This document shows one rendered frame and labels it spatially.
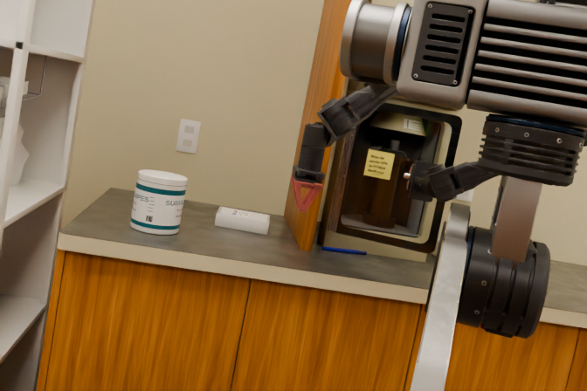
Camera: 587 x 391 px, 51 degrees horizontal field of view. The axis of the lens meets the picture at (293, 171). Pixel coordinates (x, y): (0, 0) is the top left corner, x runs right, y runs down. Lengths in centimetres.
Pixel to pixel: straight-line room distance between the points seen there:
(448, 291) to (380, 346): 98
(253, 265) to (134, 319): 32
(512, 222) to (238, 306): 86
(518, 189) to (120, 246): 96
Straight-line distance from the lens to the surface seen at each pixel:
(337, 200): 179
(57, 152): 225
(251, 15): 220
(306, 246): 173
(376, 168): 177
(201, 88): 218
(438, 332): 65
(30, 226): 232
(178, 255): 150
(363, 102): 141
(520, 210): 89
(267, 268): 151
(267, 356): 162
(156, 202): 161
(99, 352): 164
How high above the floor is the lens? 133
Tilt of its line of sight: 6 degrees down
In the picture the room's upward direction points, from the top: 11 degrees clockwise
